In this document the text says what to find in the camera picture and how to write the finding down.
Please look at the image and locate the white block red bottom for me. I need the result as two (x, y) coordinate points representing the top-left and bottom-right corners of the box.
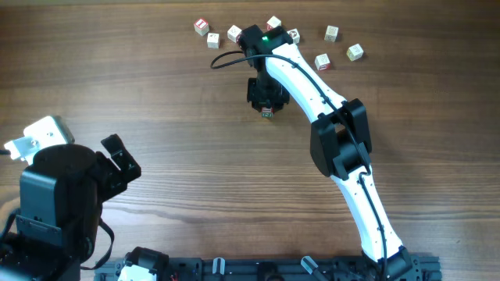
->
(315, 53), (331, 71)

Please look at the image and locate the white block red side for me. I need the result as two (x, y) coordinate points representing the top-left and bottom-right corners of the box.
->
(227, 25), (242, 43)

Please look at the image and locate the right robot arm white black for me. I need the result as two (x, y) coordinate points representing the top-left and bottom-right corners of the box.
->
(237, 25), (411, 280)

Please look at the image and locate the red I letter block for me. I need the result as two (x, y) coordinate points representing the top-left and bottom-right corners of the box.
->
(194, 18), (209, 36)

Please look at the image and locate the white block tan picture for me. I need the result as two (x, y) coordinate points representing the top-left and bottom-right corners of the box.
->
(324, 25), (339, 42)

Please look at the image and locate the red U letter block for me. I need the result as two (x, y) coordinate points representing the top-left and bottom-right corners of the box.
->
(261, 107), (273, 113)

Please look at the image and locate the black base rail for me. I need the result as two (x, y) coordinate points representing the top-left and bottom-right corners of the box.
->
(93, 255), (442, 281)

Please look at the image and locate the white block dark picture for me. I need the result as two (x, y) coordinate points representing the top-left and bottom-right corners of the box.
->
(287, 29), (300, 44)

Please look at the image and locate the red M letter block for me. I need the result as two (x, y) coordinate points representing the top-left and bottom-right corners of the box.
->
(266, 16), (282, 30)

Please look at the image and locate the yellow edged white block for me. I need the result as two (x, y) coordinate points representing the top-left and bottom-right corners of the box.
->
(346, 44), (364, 62)

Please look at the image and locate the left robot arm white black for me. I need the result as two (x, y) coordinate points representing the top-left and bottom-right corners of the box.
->
(1, 134), (141, 280)

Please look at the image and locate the plain white wooden block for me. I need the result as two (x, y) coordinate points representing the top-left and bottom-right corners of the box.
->
(207, 33), (220, 48)

